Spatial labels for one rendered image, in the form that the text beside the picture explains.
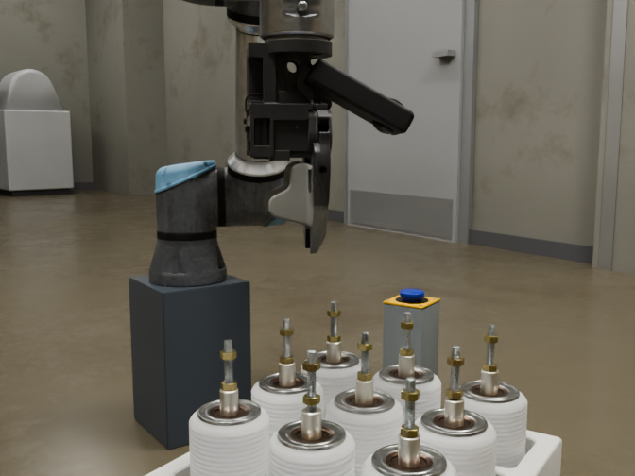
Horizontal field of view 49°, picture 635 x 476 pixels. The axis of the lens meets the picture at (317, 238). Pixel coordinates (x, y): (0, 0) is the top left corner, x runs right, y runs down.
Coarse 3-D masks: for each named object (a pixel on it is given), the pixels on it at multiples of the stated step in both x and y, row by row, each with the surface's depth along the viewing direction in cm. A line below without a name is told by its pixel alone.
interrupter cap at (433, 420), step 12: (444, 408) 83; (420, 420) 80; (432, 420) 80; (468, 420) 81; (480, 420) 80; (432, 432) 78; (444, 432) 77; (456, 432) 77; (468, 432) 77; (480, 432) 77
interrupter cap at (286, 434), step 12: (300, 420) 80; (324, 420) 80; (288, 432) 77; (300, 432) 78; (324, 432) 78; (336, 432) 77; (288, 444) 74; (300, 444) 74; (312, 444) 74; (324, 444) 74; (336, 444) 74
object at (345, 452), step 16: (272, 448) 75; (288, 448) 74; (336, 448) 74; (352, 448) 75; (272, 464) 75; (288, 464) 73; (304, 464) 72; (320, 464) 72; (336, 464) 73; (352, 464) 75
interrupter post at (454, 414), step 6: (450, 402) 79; (456, 402) 79; (462, 402) 79; (450, 408) 79; (456, 408) 79; (462, 408) 79; (444, 414) 80; (450, 414) 79; (456, 414) 79; (462, 414) 79; (444, 420) 80; (450, 420) 79; (456, 420) 79; (462, 420) 79; (450, 426) 79; (456, 426) 79
